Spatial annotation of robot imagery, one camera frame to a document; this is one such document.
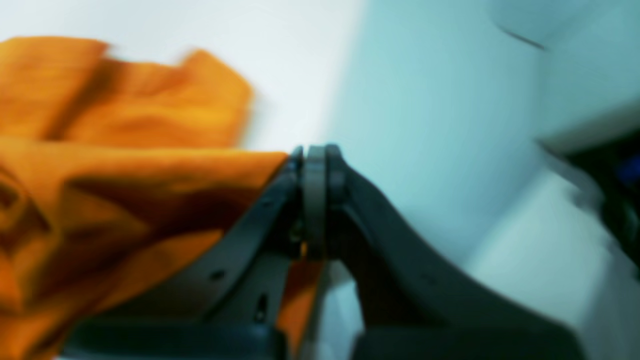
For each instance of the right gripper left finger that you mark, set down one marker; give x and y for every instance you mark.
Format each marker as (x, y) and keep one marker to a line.
(225, 304)

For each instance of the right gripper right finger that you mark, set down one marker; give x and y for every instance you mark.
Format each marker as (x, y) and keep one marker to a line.
(417, 305)

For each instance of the orange t-shirt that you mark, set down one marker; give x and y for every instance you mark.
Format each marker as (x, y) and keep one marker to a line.
(114, 176)

